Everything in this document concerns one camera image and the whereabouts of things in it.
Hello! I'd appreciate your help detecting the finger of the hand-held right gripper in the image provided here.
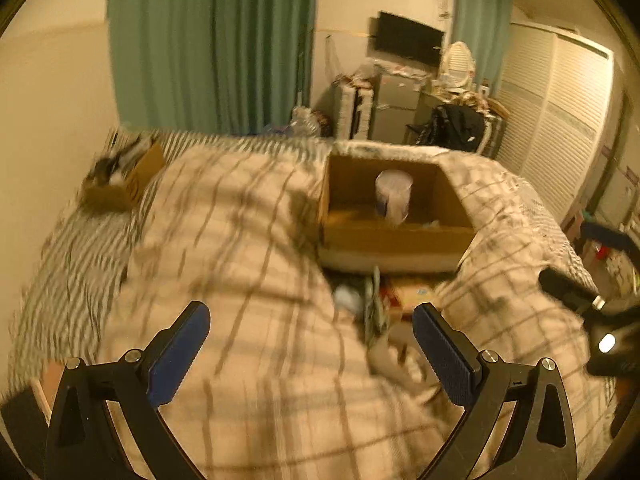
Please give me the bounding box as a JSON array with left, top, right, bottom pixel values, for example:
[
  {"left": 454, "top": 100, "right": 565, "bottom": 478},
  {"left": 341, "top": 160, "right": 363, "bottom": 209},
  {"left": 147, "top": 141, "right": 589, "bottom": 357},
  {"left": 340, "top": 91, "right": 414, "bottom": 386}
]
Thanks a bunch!
[
  {"left": 580, "top": 221, "right": 640, "bottom": 257},
  {"left": 539, "top": 269, "right": 608, "bottom": 315}
]

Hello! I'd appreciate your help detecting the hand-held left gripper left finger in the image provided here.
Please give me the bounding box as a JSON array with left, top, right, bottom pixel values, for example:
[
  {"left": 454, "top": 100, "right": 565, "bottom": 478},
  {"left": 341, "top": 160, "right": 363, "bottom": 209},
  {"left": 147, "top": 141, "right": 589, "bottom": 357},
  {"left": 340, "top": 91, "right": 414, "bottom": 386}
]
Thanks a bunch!
[{"left": 46, "top": 301, "right": 211, "bottom": 480}]

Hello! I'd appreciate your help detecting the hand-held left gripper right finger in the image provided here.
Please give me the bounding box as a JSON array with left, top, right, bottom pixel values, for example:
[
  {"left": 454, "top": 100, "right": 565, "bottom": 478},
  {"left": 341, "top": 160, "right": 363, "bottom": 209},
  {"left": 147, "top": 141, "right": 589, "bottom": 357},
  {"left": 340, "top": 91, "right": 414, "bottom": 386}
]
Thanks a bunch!
[{"left": 412, "top": 302, "right": 578, "bottom": 480}]

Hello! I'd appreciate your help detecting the orange flat box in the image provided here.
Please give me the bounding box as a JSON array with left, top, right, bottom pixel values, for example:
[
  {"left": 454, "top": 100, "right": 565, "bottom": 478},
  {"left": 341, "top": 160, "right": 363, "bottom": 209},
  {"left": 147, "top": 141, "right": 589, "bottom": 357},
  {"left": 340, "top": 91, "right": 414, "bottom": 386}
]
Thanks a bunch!
[{"left": 380, "top": 282, "right": 436, "bottom": 323}]

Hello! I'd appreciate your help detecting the green patterned packet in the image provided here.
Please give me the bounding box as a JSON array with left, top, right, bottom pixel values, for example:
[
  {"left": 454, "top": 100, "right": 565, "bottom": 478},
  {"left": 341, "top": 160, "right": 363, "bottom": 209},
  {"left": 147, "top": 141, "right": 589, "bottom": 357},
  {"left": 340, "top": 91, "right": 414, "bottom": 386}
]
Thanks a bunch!
[{"left": 362, "top": 266, "right": 390, "bottom": 348}]

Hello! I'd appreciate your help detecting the pale blue cloth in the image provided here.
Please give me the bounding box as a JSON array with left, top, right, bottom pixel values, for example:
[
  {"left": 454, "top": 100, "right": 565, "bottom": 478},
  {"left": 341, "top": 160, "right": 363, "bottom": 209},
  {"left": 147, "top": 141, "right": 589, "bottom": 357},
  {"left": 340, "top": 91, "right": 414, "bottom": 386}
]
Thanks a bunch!
[{"left": 332, "top": 284, "right": 365, "bottom": 313}]

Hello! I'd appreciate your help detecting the large open cardboard box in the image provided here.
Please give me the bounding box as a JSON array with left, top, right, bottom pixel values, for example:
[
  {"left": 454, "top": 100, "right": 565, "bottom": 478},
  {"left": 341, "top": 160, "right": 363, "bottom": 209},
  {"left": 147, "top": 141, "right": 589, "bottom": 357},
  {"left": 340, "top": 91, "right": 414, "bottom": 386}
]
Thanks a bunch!
[{"left": 318, "top": 152, "right": 477, "bottom": 273}]

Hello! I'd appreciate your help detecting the beige plaid blanket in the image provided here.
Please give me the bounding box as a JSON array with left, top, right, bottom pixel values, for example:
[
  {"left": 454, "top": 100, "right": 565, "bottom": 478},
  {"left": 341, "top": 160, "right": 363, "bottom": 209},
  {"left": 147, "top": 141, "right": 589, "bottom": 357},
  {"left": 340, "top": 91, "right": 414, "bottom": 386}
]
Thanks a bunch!
[{"left": 95, "top": 139, "right": 620, "bottom": 480}]

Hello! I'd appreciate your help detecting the white louvred wardrobe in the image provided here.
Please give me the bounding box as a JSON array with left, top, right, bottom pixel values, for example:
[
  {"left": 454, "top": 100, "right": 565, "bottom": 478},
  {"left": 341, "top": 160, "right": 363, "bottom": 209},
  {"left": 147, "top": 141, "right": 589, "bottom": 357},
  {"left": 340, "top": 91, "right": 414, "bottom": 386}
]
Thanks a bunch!
[{"left": 495, "top": 22, "right": 616, "bottom": 223}]

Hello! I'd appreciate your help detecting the striped bed sheet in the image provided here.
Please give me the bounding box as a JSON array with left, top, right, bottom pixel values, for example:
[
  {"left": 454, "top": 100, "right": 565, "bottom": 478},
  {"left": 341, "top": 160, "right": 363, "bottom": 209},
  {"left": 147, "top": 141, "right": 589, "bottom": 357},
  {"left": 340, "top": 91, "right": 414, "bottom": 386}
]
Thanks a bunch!
[{"left": 9, "top": 129, "right": 333, "bottom": 396}]

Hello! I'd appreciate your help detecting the cluttered dresser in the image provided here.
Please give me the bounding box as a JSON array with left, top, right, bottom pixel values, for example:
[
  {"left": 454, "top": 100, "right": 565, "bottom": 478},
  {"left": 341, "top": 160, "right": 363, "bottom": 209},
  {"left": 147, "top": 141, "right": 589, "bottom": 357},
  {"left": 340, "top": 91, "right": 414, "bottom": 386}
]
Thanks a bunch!
[{"left": 417, "top": 85, "right": 510, "bottom": 157}]

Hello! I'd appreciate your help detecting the black backpack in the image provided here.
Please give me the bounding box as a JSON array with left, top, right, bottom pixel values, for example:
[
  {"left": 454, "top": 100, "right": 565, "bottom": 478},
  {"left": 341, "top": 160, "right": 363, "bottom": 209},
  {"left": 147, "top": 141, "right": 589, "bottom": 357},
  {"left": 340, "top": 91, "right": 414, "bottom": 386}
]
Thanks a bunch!
[{"left": 419, "top": 104, "right": 487, "bottom": 152}]

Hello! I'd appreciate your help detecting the small cardboard box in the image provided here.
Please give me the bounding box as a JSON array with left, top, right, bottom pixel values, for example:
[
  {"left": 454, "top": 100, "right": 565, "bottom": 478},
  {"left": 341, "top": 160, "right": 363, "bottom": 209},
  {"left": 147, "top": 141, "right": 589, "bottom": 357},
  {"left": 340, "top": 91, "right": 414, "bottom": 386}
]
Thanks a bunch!
[{"left": 80, "top": 136, "right": 167, "bottom": 213}]

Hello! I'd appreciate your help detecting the white oval mirror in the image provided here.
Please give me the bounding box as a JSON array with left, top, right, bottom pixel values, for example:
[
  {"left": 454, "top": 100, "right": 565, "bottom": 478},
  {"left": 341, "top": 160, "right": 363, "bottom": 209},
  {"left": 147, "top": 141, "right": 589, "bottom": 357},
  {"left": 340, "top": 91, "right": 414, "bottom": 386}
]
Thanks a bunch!
[{"left": 440, "top": 42, "right": 475, "bottom": 88}]

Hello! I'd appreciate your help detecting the narrow green curtain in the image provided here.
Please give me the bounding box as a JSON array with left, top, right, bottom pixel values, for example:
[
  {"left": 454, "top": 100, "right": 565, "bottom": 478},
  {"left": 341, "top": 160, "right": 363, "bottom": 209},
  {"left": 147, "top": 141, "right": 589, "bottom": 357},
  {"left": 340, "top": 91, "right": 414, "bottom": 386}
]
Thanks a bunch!
[{"left": 451, "top": 0, "right": 513, "bottom": 98}]

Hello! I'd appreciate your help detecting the grey cabinet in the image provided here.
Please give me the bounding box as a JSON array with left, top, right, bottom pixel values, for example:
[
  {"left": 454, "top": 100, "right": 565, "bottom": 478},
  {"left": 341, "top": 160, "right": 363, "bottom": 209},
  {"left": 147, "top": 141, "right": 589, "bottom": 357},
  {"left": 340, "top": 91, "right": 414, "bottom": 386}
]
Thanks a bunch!
[{"left": 369, "top": 71, "right": 428, "bottom": 144}]

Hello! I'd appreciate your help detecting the clear plastic bag pile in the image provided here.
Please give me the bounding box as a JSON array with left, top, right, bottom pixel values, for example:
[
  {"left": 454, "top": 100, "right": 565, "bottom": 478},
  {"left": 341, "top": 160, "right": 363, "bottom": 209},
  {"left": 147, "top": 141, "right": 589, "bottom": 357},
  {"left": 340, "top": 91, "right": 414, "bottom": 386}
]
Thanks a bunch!
[{"left": 289, "top": 106, "right": 331, "bottom": 138}]

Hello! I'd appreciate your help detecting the wide green curtain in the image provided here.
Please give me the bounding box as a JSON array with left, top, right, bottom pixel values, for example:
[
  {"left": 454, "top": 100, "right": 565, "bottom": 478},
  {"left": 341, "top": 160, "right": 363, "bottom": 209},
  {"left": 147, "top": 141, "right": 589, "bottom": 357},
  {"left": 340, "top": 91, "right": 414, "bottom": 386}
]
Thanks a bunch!
[{"left": 106, "top": 0, "right": 321, "bottom": 136}]

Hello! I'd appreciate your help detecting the black wall television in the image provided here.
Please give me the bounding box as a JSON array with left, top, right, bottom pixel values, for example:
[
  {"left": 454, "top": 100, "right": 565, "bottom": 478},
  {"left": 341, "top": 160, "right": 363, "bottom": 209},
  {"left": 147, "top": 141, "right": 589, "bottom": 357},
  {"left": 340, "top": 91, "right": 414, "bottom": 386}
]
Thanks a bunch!
[{"left": 375, "top": 10, "right": 446, "bottom": 68}]

